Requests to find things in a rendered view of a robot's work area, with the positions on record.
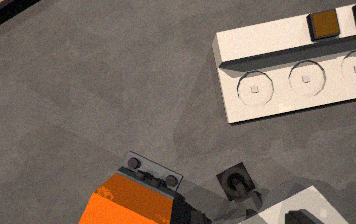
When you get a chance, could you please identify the beige tray with round nests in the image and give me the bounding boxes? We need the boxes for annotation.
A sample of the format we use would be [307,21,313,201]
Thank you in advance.
[212,4,356,123]

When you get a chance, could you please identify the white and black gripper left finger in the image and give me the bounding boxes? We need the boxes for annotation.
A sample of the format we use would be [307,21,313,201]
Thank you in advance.
[191,211,208,224]

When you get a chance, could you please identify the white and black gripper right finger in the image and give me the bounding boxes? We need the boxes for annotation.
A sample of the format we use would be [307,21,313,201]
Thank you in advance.
[285,211,316,224]

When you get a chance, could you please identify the white push-button box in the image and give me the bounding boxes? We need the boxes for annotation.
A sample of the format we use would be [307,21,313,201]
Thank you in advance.
[208,162,349,224]

